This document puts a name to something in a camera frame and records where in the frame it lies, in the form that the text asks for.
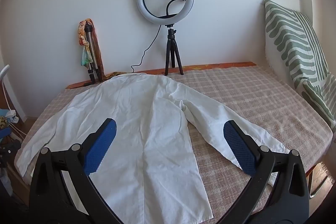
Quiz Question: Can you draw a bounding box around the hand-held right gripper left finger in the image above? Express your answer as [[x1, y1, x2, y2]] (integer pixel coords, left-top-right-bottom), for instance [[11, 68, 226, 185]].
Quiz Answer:
[[28, 118, 124, 224]]

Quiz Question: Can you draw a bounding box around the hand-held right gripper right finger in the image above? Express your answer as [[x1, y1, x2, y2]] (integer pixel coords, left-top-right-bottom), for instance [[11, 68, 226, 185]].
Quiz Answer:
[[223, 120, 309, 224]]

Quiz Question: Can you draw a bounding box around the white long-sleeved shirt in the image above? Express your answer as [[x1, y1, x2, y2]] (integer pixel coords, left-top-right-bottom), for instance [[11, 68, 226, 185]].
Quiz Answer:
[[14, 74, 290, 222]]

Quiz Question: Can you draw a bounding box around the beige plaid blanket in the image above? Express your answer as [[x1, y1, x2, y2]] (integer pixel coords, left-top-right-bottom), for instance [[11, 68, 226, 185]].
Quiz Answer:
[[16, 64, 334, 224]]

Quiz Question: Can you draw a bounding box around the orange bed sheet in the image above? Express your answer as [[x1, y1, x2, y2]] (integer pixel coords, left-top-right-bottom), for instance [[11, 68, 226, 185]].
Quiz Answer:
[[66, 63, 257, 89]]

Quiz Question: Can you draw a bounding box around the white power strip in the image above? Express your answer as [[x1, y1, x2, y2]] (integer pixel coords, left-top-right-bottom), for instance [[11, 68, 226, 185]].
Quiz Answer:
[[5, 109, 19, 124]]

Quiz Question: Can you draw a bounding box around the leopard print cloth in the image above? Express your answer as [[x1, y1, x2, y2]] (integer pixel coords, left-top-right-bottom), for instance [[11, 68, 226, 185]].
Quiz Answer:
[[0, 116, 13, 136]]

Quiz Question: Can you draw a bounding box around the colourful patterned scarf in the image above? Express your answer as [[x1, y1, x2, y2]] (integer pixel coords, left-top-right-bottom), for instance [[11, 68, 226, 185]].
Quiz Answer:
[[77, 18, 124, 78]]

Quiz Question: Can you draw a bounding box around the small black tripod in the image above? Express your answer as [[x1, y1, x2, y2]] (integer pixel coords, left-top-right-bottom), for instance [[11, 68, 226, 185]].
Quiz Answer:
[[165, 25, 184, 76]]

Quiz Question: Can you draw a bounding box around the green striped pillow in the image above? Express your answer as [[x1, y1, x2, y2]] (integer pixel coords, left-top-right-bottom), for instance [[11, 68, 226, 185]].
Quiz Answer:
[[264, 0, 336, 132]]

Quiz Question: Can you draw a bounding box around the black gooseneck phone holder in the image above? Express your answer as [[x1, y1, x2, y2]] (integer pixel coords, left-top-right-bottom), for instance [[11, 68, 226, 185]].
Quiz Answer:
[[167, 0, 187, 17]]

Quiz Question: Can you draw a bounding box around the black ring light cable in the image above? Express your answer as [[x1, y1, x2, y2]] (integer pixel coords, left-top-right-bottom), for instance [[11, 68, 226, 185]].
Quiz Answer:
[[130, 25, 163, 74]]

